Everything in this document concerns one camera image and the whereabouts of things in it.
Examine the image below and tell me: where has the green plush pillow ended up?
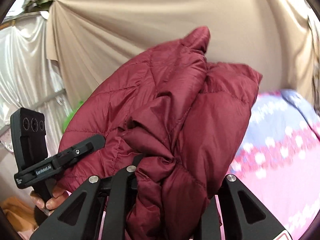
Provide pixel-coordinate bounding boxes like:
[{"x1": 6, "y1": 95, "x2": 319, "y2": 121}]
[{"x1": 62, "y1": 101, "x2": 84, "y2": 133}]

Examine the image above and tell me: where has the dark red puffer jacket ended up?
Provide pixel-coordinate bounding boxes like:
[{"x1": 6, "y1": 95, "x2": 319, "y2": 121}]
[{"x1": 59, "y1": 27, "x2": 262, "y2": 239}]

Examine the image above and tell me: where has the black camera box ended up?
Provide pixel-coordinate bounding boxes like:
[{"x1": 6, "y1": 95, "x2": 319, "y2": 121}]
[{"x1": 10, "y1": 108, "x2": 48, "y2": 172}]

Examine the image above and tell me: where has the beige draped curtain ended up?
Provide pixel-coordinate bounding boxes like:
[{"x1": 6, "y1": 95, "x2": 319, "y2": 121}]
[{"x1": 46, "y1": 0, "x2": 319, "y2": 106}]

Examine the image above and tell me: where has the person's left hand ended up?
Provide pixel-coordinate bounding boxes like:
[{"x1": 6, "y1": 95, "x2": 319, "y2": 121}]
[{"x1": 30, "y1": 185, "x2": 69, "y2": 216}]

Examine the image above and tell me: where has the white satin curtain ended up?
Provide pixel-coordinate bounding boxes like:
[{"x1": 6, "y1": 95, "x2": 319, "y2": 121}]
[{"x1": 0, "y1": 12, "x2": 73, "y2": 198}]

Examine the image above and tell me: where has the orange cloth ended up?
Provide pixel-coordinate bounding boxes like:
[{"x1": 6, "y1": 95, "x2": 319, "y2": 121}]
[{"x1": 1, "y1": 197, "x2": 37, "y2": 232}]

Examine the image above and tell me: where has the pink blue floral bedsheet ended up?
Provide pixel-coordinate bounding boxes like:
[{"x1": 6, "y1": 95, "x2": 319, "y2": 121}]
[{"x1": 100, "y1": 88, "x2": 320, "y2": 240}]

